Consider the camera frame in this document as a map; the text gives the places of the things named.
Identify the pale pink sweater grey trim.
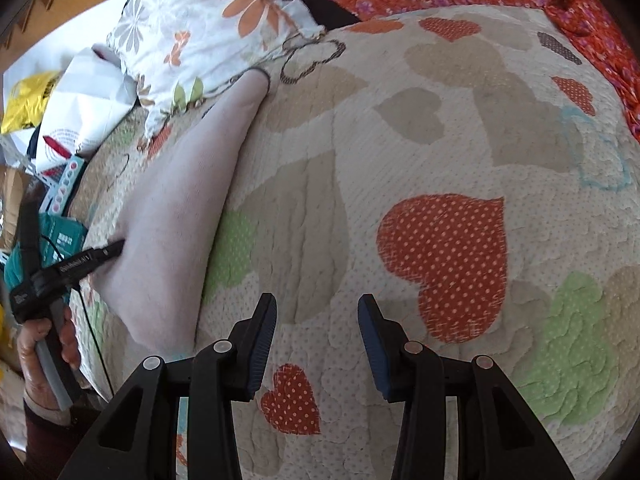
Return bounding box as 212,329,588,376
91,68,270,359

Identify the person's left hand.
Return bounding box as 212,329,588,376
17,309,80,411

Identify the green cardboard box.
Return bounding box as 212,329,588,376
3,214,88,288

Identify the light blue paint box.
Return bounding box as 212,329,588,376
39,156,87,216

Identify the yellow plastic bag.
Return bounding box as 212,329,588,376
1,70,62,134

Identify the white paper shopping bag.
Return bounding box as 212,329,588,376
35,46,137,172

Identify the heart patchwork quilt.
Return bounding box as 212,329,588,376
67,4,640,480

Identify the white floral pillow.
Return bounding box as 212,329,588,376
106,0,324,140

